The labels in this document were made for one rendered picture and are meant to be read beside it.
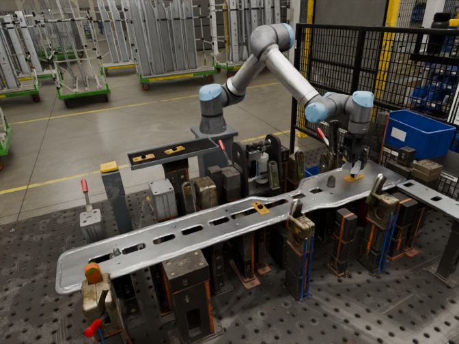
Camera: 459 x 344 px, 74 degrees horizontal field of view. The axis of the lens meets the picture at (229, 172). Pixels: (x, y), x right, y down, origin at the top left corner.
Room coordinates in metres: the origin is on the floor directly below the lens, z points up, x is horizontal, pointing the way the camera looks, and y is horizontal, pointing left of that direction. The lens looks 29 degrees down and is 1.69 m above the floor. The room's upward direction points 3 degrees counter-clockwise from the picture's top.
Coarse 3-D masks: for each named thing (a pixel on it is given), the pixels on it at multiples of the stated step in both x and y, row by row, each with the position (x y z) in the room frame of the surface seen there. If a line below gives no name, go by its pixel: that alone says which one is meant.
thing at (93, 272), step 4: (88, 264) 0.60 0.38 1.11; (92, 264) 0.60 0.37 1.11; (96, 264) 0.60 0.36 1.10; (84, 268) 0.59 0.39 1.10; (88, 268) 0.58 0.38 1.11; (92, 268) 0.59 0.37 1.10; (96, 268) 0.59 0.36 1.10; (88, 272) 0.58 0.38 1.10; (92, 272) 0.58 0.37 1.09; (96, 272) 0.59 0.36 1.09; (100, 272) 0.60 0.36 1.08; (88, 276) 0.58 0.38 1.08; (92, 276) 0.59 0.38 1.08; (96, 276) 0.59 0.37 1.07; (100, 276) 0.59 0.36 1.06; (88, 280) 0.58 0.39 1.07; (92, 280) 0.59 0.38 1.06; (96, 280) 0.59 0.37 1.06; (100, 280) 0.60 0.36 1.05; (92, 284) 0.59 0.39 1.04
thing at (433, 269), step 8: (456, 224) 0.85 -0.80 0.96; (456, 232) 0.84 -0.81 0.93; (448, 240) 0.86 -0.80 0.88; (456, 240) 0.84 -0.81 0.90; (448, 248) 0.85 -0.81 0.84; (456, 248) 0.83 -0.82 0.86; (448, 256) 0.84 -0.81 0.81; (456, 256) 0.83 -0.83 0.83; (440, 264) 0.86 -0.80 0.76; (448, 264) 0.83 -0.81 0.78; (456, 264) 0.84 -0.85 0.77; (432, 272) 0.86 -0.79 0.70; (440, 272) 0.85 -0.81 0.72; (448, 272) 0.82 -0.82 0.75; (448, 280) 0.82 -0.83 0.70; (456, 280) 0.82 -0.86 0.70
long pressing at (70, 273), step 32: (288, 192) 1.05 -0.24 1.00; (320, 192) 1.04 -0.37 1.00; (352, 192) 1.03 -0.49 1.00; (160, 224) 0.89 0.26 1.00; (192, 224) 0.88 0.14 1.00; (224, 224) 0.87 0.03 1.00; (256, 224) 0.86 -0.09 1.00; (64, 256) 0.75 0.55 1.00; (96, 256) 0.74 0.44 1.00; (128, 256) 0.74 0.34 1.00; (160, 256) 0.73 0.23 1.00; (64, 288) 0.62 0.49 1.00
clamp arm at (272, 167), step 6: (270, 162) 1.14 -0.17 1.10; (276, 162) 1.14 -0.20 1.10; (270, 168) 1.13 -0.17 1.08; (276, 168) 1.13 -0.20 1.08; (270, 174) 1.12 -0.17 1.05; (276, 174) 1.13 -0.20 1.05; (270, 180) 1.12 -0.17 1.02; (276, 180) 1.12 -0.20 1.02; (270, 186) 1.12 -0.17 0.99; (276, 186) 1.12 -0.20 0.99
